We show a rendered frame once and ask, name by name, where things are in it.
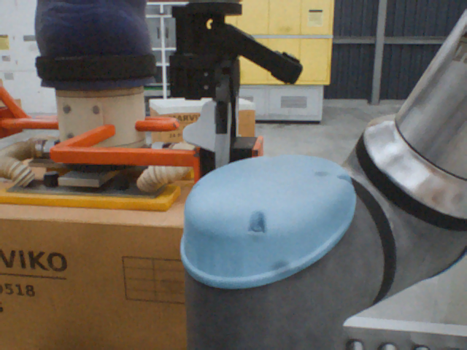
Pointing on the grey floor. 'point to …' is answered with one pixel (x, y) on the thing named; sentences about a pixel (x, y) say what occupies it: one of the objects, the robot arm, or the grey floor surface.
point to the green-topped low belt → (155, 92)
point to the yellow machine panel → (284, 17)
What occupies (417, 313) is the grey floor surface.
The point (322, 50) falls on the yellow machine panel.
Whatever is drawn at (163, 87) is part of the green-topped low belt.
